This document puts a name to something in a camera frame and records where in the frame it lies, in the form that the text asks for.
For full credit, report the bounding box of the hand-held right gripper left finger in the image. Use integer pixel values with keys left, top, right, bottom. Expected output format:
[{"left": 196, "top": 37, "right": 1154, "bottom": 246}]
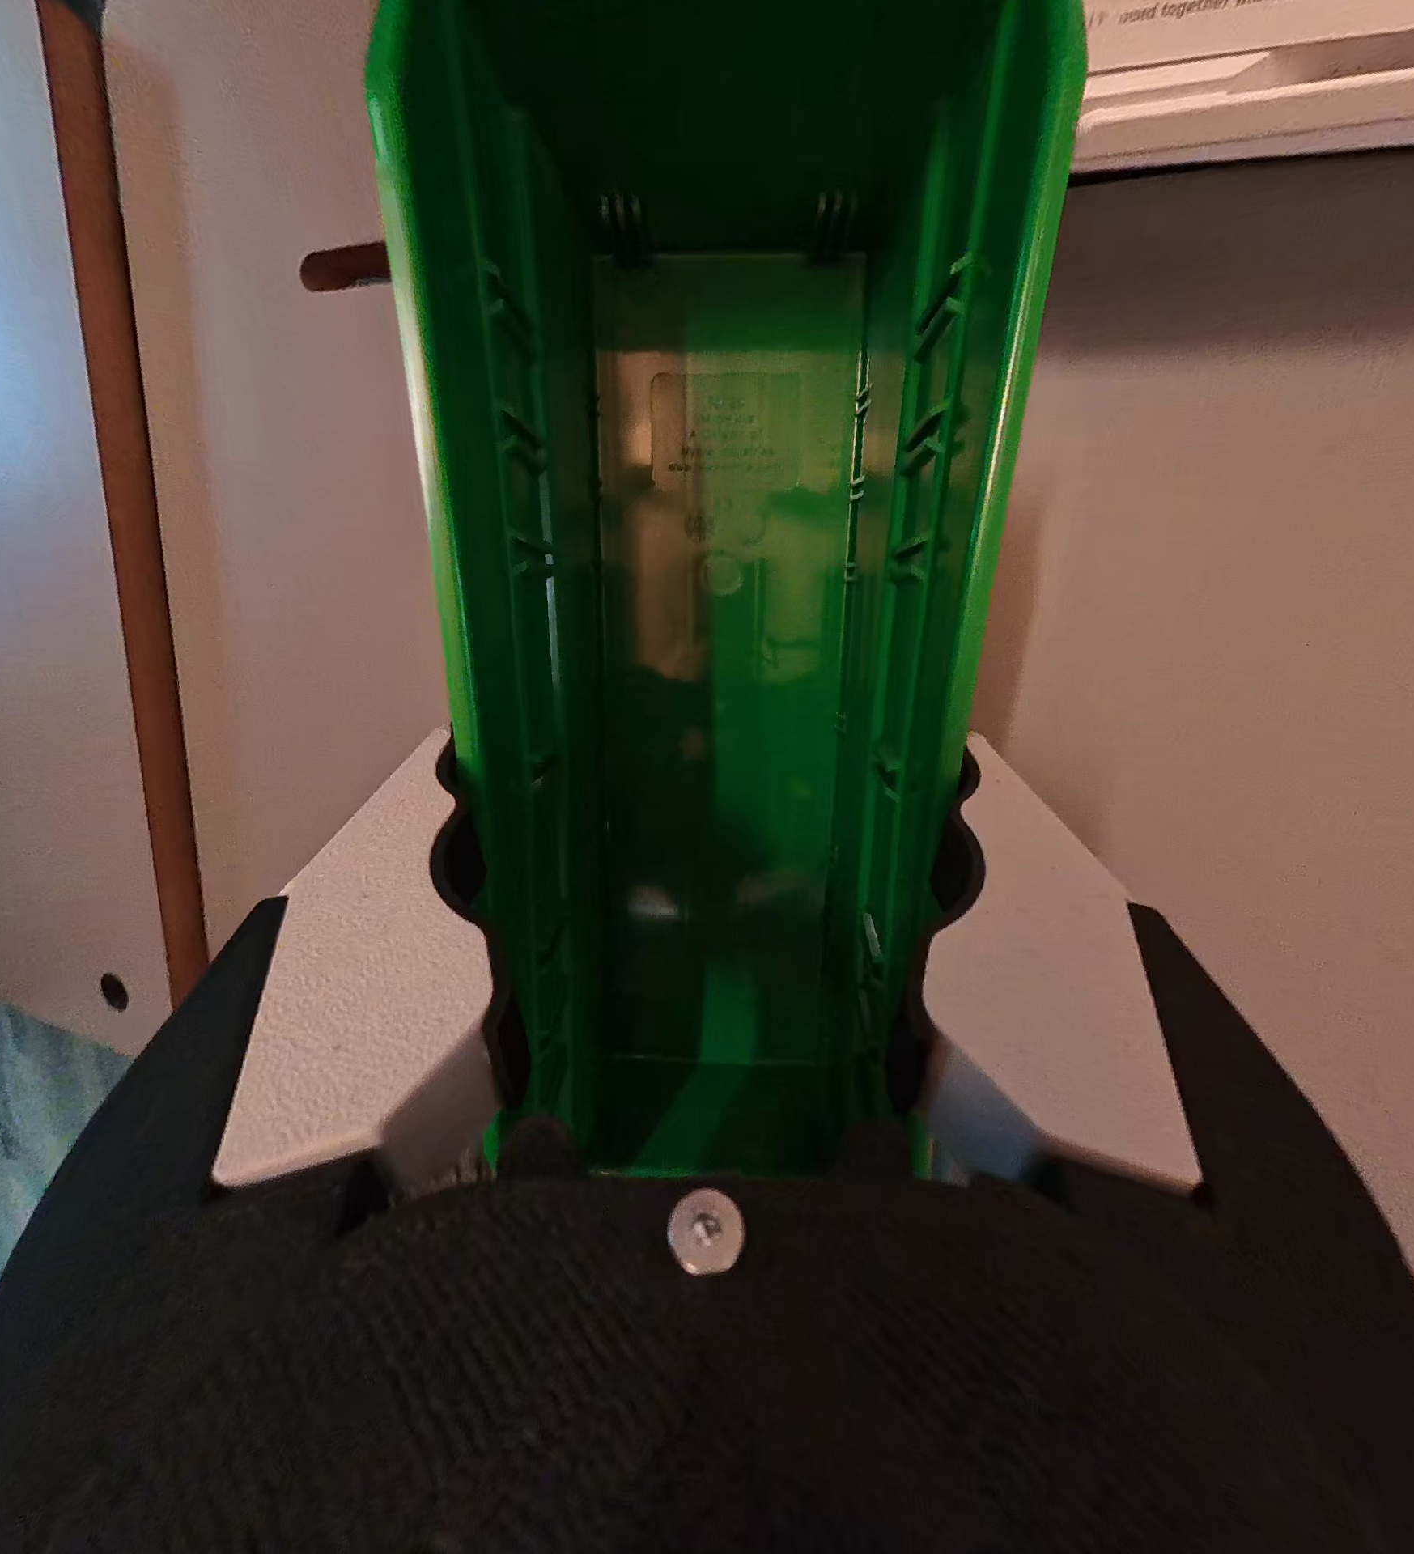
[{"left": 209, "top": 726, "right": 531, "bottom": 1197}]

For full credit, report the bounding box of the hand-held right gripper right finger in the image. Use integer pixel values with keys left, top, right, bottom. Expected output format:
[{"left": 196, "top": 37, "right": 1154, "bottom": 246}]
[{"left": 890, "top": 735, "right": 1206, "bottom": 1197}]

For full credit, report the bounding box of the green plastic bin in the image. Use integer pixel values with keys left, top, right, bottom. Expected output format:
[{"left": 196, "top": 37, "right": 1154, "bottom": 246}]
[{"left": 365, "top": 0, "right": 1087, "bottom": 1181}]

